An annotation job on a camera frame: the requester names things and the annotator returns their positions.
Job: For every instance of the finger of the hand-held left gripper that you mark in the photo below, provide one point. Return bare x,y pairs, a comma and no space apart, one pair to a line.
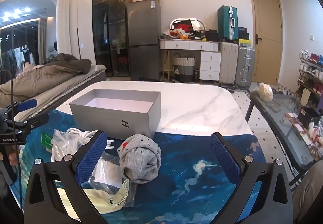
35,121
26,105

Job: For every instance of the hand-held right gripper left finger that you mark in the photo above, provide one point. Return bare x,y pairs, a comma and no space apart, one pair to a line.
92,157

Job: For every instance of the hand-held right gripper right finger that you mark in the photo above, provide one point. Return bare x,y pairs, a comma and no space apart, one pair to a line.
224,161

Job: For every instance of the green label packet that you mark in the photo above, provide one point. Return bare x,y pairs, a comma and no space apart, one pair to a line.
48,142

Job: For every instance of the grey cardboard box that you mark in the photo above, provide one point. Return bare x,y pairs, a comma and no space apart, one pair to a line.
101,118

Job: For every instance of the light green cloth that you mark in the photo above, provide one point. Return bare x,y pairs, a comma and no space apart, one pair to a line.
111,198

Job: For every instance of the grey sock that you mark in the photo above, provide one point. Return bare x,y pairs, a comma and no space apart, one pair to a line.
138,161

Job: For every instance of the person's left hand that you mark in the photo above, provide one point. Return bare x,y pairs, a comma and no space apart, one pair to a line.
13,159

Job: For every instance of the brown duvet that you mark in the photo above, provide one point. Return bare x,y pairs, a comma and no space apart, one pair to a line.
37,80

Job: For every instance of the blue sky printed mat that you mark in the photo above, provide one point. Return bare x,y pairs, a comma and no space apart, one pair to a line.
196,188

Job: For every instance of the hanging clothes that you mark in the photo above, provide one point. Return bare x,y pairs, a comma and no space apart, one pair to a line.
17,58

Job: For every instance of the white patterned rug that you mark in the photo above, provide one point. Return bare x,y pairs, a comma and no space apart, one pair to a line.
262,123

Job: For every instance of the grey bed mattress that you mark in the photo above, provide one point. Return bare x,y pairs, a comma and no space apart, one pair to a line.
83,80

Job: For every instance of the glass side table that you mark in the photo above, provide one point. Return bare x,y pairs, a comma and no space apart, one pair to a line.
282,133

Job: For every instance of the white plastic bag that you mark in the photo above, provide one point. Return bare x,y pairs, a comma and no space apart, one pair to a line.
266,91

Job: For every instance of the person's leg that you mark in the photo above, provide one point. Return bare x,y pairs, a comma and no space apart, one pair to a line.
310,193

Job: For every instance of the black open box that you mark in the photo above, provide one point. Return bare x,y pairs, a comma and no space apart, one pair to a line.
307,118

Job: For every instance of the silver suitcase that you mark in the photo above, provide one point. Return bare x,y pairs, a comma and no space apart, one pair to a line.
245,67

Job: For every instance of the beige suitcase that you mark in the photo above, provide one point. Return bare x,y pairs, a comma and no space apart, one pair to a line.
228,62

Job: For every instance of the white vanity desk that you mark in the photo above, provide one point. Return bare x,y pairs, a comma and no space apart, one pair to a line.
210,62

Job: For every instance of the woven laundry basket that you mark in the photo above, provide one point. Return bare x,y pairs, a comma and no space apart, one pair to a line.
183,67

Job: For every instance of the cream paper roll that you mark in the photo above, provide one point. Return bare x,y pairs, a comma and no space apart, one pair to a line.
305,96

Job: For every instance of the dark glass cabinet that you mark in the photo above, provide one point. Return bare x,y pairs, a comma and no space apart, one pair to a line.
111,24

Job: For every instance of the yellow box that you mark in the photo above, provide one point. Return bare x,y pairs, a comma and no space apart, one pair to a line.
244,42

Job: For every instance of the shoe rack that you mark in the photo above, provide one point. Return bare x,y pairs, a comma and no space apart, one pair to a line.
311,75

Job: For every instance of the black boxes on desk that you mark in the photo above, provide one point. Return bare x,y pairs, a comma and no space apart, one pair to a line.
211,35

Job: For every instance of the small black case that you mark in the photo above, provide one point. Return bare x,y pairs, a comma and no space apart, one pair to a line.
243,33

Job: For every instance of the grey fridge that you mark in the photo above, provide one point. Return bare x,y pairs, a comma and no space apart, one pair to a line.
143,37

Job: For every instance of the tan door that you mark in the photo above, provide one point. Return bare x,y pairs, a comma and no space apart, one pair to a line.
267,37

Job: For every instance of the plastic bag of fruit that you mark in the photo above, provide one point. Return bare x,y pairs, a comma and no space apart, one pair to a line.
176,34

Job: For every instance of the teal suitcase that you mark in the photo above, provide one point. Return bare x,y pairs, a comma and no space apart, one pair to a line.
225,23

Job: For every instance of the oval mirror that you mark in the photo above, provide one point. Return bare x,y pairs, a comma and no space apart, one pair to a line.
199,23

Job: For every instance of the black box red print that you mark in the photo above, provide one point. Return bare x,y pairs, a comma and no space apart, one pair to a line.
183,26

